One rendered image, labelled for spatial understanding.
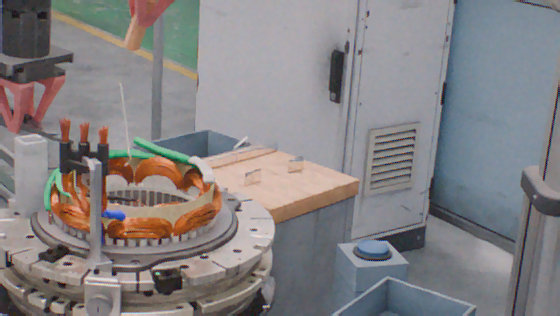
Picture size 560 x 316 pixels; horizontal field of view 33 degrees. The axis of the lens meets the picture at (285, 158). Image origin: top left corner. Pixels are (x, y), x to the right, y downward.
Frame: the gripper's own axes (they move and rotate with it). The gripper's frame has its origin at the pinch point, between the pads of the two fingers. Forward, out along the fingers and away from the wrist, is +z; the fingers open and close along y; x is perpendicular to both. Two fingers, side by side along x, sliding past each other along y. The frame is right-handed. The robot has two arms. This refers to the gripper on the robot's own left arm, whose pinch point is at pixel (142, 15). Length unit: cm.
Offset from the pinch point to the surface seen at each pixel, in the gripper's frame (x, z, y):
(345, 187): 38.1, 25.4, 1.0
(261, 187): 26.3, 27.2, -2.1
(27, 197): -8.5, 23.2, 1.7
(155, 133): 57, 79, -82
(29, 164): -8.6, 19.6, 0.4
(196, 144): 30, 38, -26
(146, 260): -1.6, 18.6, 17.9
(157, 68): 56, 64, -87
